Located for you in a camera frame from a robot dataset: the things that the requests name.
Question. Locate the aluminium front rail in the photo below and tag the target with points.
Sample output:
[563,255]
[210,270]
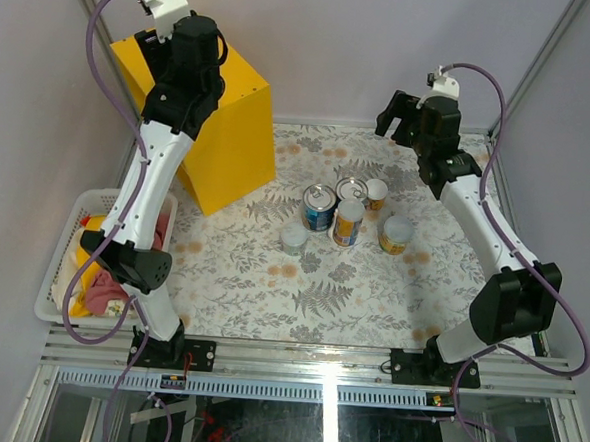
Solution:
[251,369]

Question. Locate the yellow wooden shelf cabinet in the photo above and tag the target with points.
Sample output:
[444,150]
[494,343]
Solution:
[234,153]

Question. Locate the rear silver pull-tab can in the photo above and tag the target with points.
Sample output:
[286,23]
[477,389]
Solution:
[350,187]

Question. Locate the blue can silver pull-tab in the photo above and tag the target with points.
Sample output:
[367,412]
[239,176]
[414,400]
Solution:
[319,204]

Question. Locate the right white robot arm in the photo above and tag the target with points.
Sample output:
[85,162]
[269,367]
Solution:
[512,303]

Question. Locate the pink cloth in basket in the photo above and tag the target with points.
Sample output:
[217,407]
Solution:
[103,295]

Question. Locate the white plastic laundry basket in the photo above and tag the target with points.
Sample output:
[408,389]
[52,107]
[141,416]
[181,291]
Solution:
[96,202]

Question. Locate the short grey can clear lid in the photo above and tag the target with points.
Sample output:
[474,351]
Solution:
[293,237]

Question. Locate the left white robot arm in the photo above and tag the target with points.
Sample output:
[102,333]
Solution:
[186,90]

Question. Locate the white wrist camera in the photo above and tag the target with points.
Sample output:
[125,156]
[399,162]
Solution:
[165,13]
[440,84]

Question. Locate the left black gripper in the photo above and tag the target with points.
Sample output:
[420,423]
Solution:
[151,50]

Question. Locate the white cloth in basket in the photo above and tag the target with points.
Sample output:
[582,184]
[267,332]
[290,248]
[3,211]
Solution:
[60,292]

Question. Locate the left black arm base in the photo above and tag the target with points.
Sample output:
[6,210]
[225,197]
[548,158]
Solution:
[177,354]

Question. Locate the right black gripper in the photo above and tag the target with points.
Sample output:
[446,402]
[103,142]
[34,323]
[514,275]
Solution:
[400,106]

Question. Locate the wide yellow can clear lid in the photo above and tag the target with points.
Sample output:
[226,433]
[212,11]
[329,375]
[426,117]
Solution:
[395,234]

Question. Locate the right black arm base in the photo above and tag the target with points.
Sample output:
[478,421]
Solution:
[425,368]

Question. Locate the small yellow can white lid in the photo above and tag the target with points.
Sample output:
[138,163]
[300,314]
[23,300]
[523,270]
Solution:
[377,192]

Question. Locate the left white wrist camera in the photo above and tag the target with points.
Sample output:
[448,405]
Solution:
[165,13]

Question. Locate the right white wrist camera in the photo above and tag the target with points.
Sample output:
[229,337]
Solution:
[440,84]

